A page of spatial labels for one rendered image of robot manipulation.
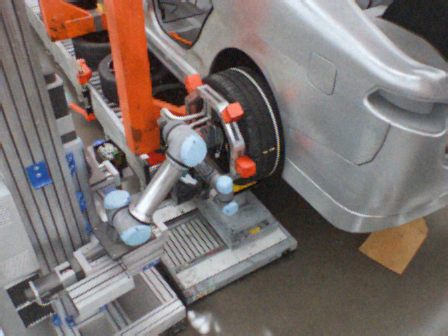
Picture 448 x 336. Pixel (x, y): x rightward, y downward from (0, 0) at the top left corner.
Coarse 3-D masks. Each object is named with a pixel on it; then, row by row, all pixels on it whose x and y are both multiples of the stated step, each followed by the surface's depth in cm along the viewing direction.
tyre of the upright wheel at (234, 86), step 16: (208, 80) 255; (224, 80) 245; (240, 80) 245; (256, 80) 247; (224, 96) 245; (240, 96) 238; (256, 96) 240; (272, 96) 243; (256, 112) 237; (272, 112) 241; (256, 128) 236; (272, 128) 241; (256, 144) 238; (272, 144) 243; (256, 160) 242; (272, 160) 249; (256, 176) 253
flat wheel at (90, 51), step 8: (96, 32) 448; (104, 32) 452; (72, 40) 434; (80, 40) 431; (88, 40) 462; (96, 40) 438; (104, 40) 437; (80, 48) 427; (88, 48) 422; (96, 48) 421; (104, 48) 422; (80, 56) 435; (88, 56) 428; (96, 56) 427; (104, 56) 427; (88, 64) 435; (96, 64) 433
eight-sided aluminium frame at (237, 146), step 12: (192, 96) 261; (204, 96) 247; (216, 96) 244; (192, 108) 277; (216, 108) 238; (192, 120) 284; (228, 132) 237; (240, 144) 238; (240, 156) 244; (216, 168) 277
